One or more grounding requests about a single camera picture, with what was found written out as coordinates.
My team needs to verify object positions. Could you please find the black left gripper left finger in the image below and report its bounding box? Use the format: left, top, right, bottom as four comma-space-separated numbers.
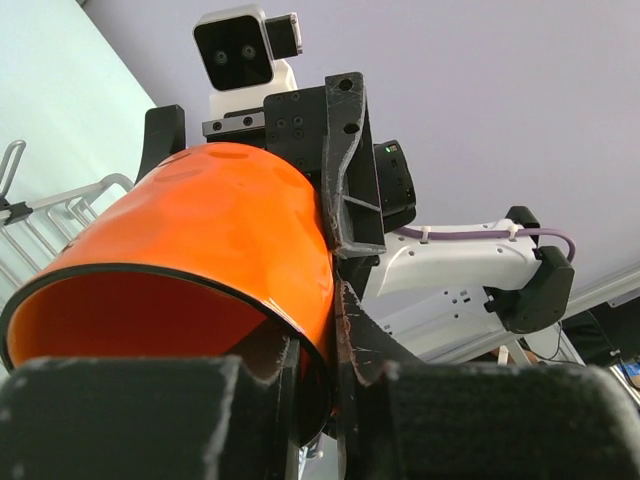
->
1, 341, 300, 479

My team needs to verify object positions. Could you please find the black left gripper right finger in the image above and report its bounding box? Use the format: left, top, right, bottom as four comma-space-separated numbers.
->
334, 281, 639, 479

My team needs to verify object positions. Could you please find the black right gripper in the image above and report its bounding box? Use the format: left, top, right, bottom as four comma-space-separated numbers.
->
135, 72, 386, 258

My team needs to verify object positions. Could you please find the orange mug black handle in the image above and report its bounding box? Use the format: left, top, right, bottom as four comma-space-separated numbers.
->
1, 143, 334, 441

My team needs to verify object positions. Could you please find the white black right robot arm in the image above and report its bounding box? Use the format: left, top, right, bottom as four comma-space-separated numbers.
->
138, 72, 575, 336

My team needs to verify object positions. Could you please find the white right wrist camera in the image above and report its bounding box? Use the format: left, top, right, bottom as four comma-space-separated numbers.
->
193, 4, 303, 119

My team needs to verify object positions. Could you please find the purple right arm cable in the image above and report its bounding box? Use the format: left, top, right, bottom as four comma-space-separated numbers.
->
397, 224, 577, 264

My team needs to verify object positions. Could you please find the metal wire dish rack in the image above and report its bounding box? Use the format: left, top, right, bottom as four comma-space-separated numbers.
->
0, 172, 135, 301

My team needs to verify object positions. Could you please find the black clip with wire hook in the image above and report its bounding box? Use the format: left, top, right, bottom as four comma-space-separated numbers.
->
1, 140, 33, 226

